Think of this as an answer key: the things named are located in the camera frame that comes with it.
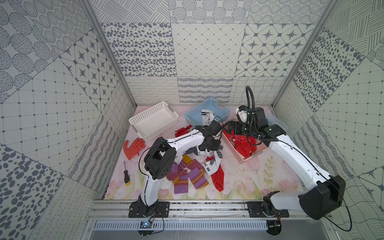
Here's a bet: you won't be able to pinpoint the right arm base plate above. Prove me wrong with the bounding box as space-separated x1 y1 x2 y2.
244 201 290 218

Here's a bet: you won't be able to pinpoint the white sock black stripes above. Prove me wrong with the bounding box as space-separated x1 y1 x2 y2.
201 109 215 126

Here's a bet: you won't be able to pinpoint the purple striped sock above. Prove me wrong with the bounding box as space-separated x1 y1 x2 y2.
166 155 209 194

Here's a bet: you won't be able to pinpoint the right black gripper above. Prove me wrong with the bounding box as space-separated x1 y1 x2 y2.
222 121 257 137

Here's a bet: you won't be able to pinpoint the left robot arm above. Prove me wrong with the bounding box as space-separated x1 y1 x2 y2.
138 120 223 212

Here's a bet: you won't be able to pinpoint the pink plastic basket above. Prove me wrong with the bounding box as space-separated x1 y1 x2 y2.
222 120 267 164

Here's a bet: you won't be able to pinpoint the white sock black pattern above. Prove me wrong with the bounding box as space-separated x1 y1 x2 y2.
203 150 223 176

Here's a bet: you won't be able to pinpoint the clear plastic tool box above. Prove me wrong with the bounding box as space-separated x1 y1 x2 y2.
266 113 289 132

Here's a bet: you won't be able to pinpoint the blue plastic basket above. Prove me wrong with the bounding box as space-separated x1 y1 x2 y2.
184 98 231 127

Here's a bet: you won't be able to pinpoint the aluminium mounting rail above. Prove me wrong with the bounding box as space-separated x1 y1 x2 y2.
86 200 310 221

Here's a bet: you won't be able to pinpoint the red snowflake sock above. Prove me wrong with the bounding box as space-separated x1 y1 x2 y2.
235 136 257 158

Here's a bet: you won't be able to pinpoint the black yellow screwdriver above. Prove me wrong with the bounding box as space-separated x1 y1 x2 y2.
124 161 131 186

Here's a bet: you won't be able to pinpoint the red rubber glove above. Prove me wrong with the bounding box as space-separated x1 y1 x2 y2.
123 138 146 160

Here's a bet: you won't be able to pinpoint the red santa striped sock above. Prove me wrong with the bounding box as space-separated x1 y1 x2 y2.
175 125 193 138

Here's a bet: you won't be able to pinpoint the white plastic basket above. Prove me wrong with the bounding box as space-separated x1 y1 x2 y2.
129 102 179 142

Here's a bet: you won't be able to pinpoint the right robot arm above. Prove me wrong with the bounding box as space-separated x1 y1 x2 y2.
225 106 346 220

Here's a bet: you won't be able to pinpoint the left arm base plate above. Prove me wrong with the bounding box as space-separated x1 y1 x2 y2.
128 201 170 218

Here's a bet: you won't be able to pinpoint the plain red sock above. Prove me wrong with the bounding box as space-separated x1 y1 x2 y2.
211 166 225 192

